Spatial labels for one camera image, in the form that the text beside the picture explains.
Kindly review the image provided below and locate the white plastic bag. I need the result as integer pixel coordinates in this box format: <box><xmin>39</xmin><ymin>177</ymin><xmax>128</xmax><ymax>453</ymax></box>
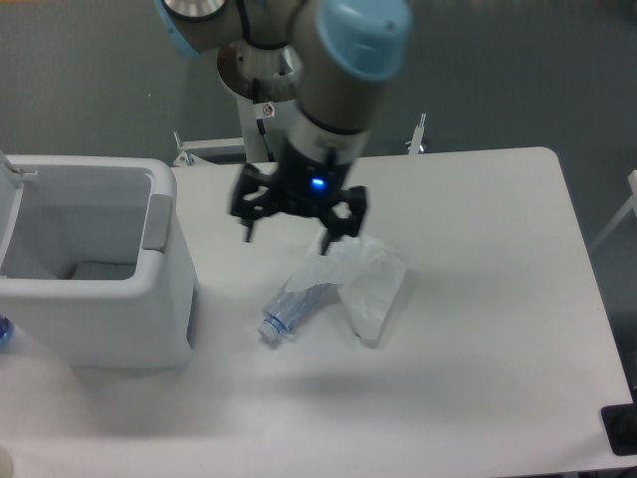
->
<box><xmin>284</xmin><ymin>234</ymin><xmax>408</xmax><ymax>347</ymax></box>

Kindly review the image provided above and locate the white trash can lid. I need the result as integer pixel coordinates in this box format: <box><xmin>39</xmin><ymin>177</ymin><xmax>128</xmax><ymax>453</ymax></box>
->
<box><xmin>1</xmin><ymin>152</ymin><xmax>38</xmax><ymax>262</ymax></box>

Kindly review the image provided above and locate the blue capped bottle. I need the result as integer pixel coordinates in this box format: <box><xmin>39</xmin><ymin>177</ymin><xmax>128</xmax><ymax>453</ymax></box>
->
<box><xmin>0</xmin><ymin>316</ymin><xmax>14</xmax><ymax>350</ymax></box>

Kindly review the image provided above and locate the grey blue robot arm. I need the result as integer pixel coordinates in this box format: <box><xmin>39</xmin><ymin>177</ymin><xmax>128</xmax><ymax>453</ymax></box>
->
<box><xmin>155</xmin><ymin>1</ymin><xmax>412</xmax><ymax>249</ymax></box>

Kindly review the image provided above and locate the white trash can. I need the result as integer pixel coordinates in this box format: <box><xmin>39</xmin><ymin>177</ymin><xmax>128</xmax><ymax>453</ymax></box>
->
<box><xmin>1</xmin><ymin>155</ymin><xmax>198</xmax><ymax>368</ymax></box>

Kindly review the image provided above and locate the white frame at right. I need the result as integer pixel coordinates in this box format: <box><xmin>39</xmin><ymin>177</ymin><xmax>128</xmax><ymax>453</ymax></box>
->
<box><xmin>591</xmin><ymin>170</ymin><xmax>637</xmax><ymax>250</ymax></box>

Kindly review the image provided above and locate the white foot bracket with bolt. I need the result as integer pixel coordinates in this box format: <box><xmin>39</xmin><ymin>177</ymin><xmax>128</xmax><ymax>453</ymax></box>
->
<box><xmin>405</xmin><ymin>113</ymin><xmax>428</xmax><ymax>155</ymax></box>

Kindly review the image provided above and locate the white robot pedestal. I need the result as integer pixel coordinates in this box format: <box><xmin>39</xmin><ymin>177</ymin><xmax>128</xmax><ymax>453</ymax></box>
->
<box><xmin>172</xmin><ymin>39</ymin><xmax>300</xmax><ymax>168</ymax></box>

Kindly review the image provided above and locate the black device at edge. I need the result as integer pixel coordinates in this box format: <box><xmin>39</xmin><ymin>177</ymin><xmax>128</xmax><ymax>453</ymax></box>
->
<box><xmin>601</xmin><ymin>403</ymin><xmax>637</xmax><ymax>456</ymax></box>

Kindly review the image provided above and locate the black cable on pedestal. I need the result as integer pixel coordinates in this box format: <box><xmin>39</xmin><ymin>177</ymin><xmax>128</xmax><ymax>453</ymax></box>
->
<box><xmin>251</xmin><ymin>77</ymin><xmax>276</xmax><ymax>163</ymax></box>

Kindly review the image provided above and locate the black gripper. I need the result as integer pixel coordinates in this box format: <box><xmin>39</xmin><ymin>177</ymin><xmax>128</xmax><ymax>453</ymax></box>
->
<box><xmin>229</xmin><ymin>137</ymin><xmax>368</xmax><ymax>255</ymax></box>

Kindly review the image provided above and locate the crushed clear plastic bottle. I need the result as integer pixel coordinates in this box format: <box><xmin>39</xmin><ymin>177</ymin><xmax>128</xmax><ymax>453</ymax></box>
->
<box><xmin>258</xmin><ymin>284</ymin><xmax>336</xmax><ymax>346</ymax></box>

